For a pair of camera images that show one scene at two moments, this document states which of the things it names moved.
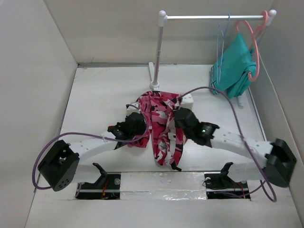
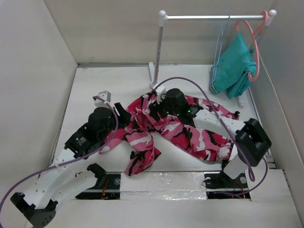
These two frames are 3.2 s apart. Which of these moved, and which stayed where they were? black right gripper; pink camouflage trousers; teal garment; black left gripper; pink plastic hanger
Moved: black right gripper; pink camouflage trousers; black left gripper
Stayed: teal garment; pink plastic hanger
